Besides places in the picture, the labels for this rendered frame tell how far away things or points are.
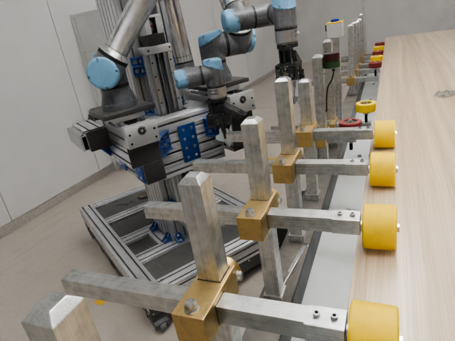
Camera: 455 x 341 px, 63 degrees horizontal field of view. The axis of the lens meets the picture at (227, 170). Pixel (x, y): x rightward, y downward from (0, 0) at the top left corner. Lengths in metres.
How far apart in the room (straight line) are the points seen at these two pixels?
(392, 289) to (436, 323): 0.08
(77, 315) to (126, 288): 0.30
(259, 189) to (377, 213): 0.23
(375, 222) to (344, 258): 0.50
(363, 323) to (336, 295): 0.57
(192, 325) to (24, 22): 3.32
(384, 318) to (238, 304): 0.19
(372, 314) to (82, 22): 3.63
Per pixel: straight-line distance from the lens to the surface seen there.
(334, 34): 1.90
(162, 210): 0.84
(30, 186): 3.55
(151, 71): 1.78
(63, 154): 3.73
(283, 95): 0.94
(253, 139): 0.71
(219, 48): 1.80
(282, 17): 1.30
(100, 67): 1.45
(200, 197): 0.49
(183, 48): 1.59
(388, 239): 0.69
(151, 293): 0.60
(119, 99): 1.60
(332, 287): 1.08
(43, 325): 0.33
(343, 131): 1.16
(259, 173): 0.74
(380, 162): 0.91
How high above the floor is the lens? 1.33
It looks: 22 degrees down
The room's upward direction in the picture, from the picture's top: 10 degrees counter-clockwise
